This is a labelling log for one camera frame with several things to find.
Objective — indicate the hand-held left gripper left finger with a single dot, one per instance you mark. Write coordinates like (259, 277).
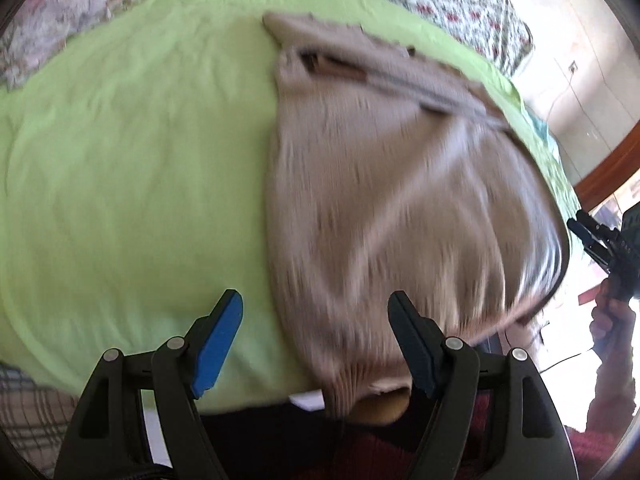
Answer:
(222, 340)

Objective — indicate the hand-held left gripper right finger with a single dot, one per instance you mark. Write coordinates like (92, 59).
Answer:
(416, 355)

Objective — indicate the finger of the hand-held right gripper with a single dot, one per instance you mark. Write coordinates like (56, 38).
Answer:
(595, 225)
(590, 247)

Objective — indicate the beige knit sweater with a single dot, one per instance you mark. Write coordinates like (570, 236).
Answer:
(380, 200)

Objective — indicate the person's right forearm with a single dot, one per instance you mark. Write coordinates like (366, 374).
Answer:
(612, 390)

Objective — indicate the person's right hand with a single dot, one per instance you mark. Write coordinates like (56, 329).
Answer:
(607, 315)

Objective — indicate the wooden furniture edge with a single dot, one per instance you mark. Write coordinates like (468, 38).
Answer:
(610, 170)

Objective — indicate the light blue cloth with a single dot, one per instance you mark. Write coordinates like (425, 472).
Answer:
(550, 160)

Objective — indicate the green bed sheet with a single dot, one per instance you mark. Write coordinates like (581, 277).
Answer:
(135, 185)

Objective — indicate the plaid cloth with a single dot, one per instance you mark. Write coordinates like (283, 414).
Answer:
(30, 420)

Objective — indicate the ruffled floral pillow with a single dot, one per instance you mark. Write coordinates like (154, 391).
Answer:
(65, 15)

